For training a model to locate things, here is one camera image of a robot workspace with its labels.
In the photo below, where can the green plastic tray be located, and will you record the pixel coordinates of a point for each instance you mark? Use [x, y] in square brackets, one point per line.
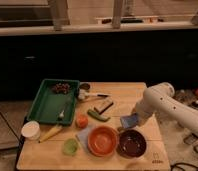
[47, 105]

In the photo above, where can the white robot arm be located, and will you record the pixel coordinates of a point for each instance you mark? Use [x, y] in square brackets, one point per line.
[160, 98]

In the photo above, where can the brown rectangular block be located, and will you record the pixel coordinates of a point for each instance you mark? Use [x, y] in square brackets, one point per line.
[103, 106]

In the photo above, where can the green small cup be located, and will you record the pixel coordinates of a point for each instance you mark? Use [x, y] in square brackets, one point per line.
[70, 147]

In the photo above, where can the red bowl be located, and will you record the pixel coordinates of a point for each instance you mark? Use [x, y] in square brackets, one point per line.
[102, 141]

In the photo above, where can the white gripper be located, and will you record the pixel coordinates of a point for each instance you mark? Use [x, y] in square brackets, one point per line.
[143, 112]

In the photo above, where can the dark purple bowl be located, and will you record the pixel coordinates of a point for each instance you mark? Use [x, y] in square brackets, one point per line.
[131, 144]

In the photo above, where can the blue sponge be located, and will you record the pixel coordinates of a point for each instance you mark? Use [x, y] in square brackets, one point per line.
[129, 121]

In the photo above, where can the dark grape bunch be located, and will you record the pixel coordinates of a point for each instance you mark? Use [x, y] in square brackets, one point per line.
[61, 88]

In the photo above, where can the small dark round lid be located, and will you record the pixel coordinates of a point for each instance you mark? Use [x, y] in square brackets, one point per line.
[85, 86]

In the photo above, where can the green cucumber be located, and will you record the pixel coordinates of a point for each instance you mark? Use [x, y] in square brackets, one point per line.
[97, 116]

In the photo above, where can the light blue cloth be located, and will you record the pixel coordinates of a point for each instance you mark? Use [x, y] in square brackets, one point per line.
[82, 136]

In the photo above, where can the silver spoon in tray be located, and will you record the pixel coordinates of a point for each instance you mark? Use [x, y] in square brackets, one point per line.
[61, 114]

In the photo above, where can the white cup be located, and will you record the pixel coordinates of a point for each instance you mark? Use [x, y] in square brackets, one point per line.
[31, 130]

